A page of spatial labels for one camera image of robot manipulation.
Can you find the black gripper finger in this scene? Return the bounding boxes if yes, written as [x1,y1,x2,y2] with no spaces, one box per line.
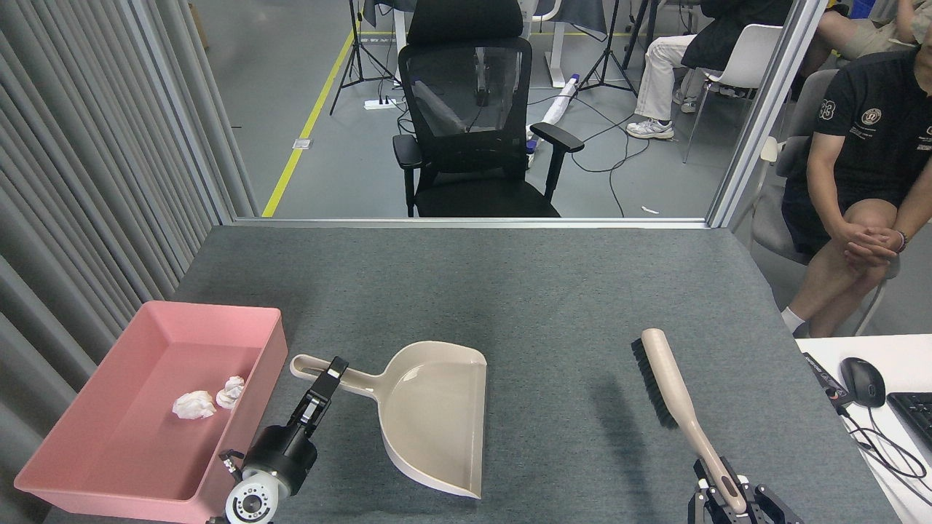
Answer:
[690,458,729,524]
[737,477,805,524]

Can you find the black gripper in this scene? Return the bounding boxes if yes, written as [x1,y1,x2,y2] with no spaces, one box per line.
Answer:
[244,357,349,498]

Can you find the white paper ball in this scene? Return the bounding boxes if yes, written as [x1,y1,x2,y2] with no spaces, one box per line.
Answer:
[173,391,217,421]
[216,376,246,410]

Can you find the beige plastic dustpan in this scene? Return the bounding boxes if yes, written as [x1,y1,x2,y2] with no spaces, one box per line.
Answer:
[290,341,488,500]

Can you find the beige hand brush black bristles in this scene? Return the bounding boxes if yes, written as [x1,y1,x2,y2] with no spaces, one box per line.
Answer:
[631,328,749,515]

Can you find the pink plastic bin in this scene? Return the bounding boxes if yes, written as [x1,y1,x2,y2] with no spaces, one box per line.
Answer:
[14,301,288,524]

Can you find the person's right hand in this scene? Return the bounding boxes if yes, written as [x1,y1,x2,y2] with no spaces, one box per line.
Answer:
[842,223,883,268]

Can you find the person's left hand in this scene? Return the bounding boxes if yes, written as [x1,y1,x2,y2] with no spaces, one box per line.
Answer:
[866,227,908,264]

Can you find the black box with red button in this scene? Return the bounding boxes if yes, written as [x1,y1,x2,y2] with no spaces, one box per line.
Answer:
[801,352,854,408]

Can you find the black computer mouse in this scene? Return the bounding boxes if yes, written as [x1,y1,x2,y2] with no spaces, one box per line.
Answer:
[840,357,887,408]

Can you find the black keyboard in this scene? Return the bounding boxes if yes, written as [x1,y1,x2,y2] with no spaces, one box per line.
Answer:
[886,392,932,448]

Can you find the white side desk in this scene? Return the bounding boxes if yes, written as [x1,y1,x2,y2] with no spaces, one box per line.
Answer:
[795,334,932,524]

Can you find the black mesh office chair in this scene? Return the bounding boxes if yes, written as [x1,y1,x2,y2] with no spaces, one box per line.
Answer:
[393,0,585,218]

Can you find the grey pleated curtain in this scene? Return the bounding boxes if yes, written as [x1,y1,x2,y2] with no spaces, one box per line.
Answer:
[0,0,260,524]

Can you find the black tripod stand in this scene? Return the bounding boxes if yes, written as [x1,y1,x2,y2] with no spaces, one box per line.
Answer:
[329,0,398,116]
[579,0,641,97]

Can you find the white roll with blue ends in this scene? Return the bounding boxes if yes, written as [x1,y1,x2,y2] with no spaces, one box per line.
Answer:
[526,73,581,154]

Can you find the person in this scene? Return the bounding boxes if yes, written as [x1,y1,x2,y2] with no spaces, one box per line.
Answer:
[626,0,794,140]
[815,0,932,63]
[781,44,932,338]

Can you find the grey upholstered chair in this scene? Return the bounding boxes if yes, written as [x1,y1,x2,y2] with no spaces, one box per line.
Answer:
[732,69,904,337]

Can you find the white plastic chair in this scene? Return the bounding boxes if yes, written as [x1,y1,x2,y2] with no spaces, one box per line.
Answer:
[682,24,783,164]

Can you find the dark grey desk cloth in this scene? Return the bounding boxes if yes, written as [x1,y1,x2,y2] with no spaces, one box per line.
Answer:
[532,0,609,41]

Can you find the black desk cable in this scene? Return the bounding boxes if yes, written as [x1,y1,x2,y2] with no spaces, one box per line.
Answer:
[837,404,932,485]

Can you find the silver table rail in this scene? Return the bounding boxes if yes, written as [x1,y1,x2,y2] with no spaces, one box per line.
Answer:
[233,216,711,229]

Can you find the silver frame post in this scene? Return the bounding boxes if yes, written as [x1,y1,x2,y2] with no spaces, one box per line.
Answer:
[706,0,831,229]
[116,0,241,226]

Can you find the black floor cable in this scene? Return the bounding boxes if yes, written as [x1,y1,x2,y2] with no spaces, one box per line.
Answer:
[572,109,652,218]

